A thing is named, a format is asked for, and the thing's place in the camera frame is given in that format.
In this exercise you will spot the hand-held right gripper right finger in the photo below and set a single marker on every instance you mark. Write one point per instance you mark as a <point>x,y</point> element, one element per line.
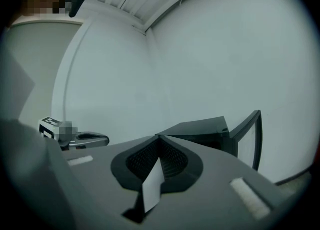
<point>215,199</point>

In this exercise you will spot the person's grey clothing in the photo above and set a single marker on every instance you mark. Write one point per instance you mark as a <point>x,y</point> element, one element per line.
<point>22,164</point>

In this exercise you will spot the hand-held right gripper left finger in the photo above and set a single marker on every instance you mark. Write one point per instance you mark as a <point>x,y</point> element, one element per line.
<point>100,184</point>

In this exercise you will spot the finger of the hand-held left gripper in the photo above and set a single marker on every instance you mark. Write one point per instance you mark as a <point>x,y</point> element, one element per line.
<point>96,140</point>

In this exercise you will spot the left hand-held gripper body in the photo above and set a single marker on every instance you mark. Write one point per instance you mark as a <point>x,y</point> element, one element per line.
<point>51,130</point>

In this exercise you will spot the white card strip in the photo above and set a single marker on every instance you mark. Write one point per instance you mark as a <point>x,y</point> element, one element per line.
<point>152,189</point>

